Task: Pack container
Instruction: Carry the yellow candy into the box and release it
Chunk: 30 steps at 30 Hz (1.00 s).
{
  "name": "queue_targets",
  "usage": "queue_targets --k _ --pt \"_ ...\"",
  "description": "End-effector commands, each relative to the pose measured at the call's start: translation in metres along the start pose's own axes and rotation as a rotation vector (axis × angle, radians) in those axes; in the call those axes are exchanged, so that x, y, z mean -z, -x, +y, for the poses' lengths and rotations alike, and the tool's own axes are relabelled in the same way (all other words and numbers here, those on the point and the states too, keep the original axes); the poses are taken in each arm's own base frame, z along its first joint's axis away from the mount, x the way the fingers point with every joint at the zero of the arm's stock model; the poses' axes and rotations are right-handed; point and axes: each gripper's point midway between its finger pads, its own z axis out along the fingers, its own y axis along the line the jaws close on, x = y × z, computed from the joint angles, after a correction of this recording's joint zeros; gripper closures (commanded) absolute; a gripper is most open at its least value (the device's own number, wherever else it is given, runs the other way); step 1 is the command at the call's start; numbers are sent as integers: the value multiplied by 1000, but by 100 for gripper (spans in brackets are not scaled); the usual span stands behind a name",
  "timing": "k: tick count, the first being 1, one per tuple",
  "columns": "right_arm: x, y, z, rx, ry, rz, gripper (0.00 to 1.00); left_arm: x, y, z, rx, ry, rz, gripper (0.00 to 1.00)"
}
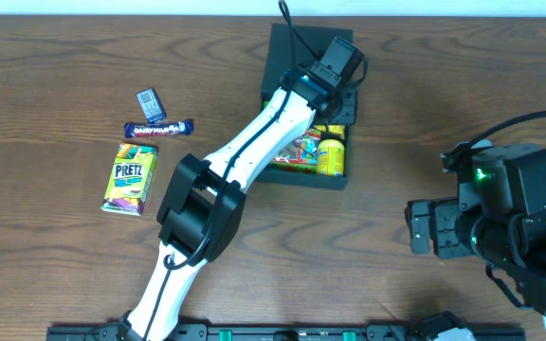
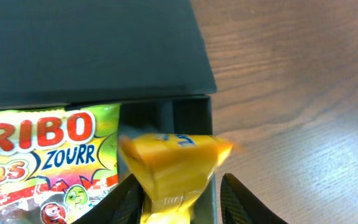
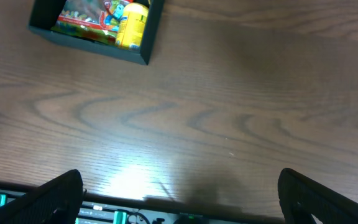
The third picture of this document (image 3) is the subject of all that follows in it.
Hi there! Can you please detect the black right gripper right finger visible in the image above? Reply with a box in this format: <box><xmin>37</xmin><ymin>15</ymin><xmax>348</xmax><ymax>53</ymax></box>
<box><xmin>278</xmin><ymin>168</ymin><xmax>358</xmax><ymax>224</ymax></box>

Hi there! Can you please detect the Haribo worms candy bag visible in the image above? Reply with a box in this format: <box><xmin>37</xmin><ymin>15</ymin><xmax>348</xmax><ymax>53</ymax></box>
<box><xmin>52</xmin><ymin>0</ymin><xmax>133</xmax><ymax>45</ymax></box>

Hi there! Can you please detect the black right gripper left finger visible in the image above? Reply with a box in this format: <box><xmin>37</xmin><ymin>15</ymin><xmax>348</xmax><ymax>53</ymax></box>
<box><xmin>0</xmin><ymin>169</ymin><xmax>84</xmax><ymax>224</ymax></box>

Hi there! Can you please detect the dark green open box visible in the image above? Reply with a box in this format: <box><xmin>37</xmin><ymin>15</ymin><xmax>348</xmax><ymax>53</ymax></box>
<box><xmin>29</xmin><ymin>0</ymin><xmax>164</xmax><ymax>65</ymax></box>

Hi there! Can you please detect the yellow Mentos bottle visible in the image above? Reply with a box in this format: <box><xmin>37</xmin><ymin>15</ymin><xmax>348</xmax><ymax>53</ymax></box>
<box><xmin>115</xmin><ymin>2</ymin><xmax>149</xmax><ymax>51</ymax></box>

